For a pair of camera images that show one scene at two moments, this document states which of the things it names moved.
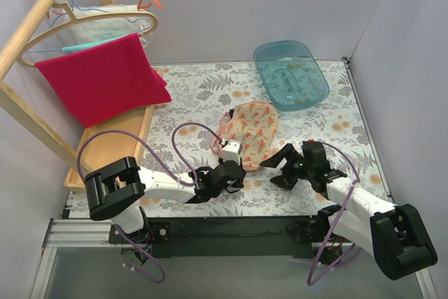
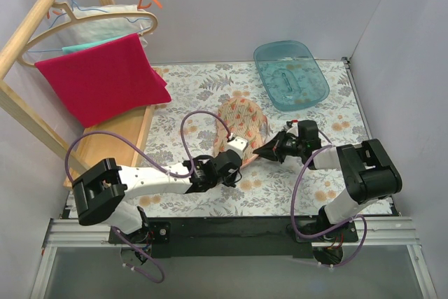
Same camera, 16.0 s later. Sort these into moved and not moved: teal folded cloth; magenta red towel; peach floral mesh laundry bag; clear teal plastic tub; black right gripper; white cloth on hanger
Moved: black right gripper; peach floral mesh laundry bag
Not moved: white cloth on hanger; teal folded cloth; magenta red towel; clear teal plastic tub
